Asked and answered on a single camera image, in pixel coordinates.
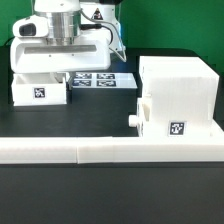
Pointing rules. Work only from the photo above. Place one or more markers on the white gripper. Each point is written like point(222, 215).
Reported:
point(30, 51)

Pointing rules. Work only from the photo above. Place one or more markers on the white drawer with tag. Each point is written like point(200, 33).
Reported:
point(141, 119)
point(39, 89)

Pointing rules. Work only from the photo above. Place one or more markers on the white front drawer with tag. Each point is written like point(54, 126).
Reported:
point(141, 119)

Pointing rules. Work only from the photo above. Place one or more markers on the white drawer cabinet box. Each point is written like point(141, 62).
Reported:
point(183, 93)

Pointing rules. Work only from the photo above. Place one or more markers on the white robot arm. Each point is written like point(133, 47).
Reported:
point(65, 37)

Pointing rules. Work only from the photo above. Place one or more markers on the white marker tag plate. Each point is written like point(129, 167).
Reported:
point(102, 80)

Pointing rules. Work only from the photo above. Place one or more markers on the white L-shaped fence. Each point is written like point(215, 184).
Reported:
point(75, 150)

